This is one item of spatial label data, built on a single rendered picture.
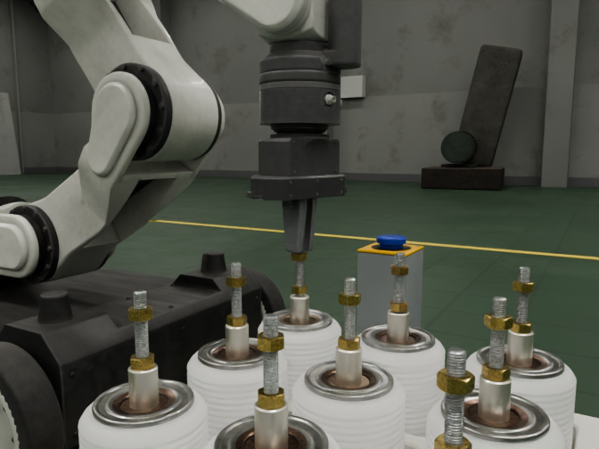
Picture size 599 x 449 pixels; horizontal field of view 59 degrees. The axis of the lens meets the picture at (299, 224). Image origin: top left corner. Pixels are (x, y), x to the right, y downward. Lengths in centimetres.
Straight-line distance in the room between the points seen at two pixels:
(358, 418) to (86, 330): 47
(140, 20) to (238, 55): 888
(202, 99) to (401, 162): 750
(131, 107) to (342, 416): 52
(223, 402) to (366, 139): 807
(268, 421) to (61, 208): 70
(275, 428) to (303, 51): 36
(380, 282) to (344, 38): 32
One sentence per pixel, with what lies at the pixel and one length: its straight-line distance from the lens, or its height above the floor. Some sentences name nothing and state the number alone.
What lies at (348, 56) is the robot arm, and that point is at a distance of 56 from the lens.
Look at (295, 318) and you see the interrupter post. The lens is 61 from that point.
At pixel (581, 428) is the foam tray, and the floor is 18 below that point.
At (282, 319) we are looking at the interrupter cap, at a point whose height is 25.
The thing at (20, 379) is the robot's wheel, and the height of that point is 17.
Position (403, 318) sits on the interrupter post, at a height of 28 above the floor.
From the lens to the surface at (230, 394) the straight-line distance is 50.
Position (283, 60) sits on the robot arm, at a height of 54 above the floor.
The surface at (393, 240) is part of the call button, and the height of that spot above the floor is 33.
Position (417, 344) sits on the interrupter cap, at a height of 25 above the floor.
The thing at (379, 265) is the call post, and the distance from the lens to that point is 71.
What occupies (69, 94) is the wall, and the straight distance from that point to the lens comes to 1297.
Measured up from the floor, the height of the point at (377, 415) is 24.
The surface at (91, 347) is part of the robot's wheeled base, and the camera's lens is 79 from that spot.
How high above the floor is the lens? 44
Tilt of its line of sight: 8 degrees down
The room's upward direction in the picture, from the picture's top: straight up
